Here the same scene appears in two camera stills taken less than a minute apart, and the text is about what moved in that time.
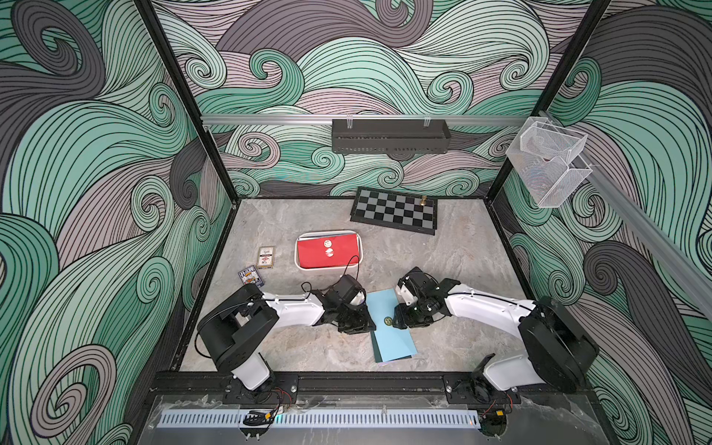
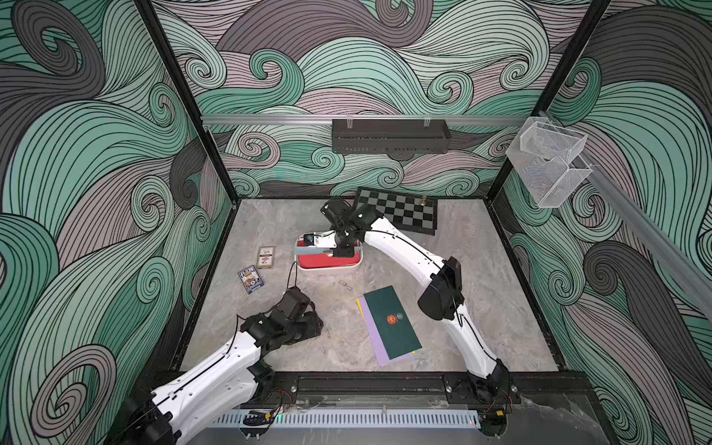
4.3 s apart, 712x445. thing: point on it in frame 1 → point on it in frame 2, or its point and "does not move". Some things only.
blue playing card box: [249, 275] does not move
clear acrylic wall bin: [544, 154] does not move
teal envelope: [393, 343] → [311, 250]
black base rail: [395, 389] does not move
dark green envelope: [377, 355] → [390, 322]
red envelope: [328, 252] does not move
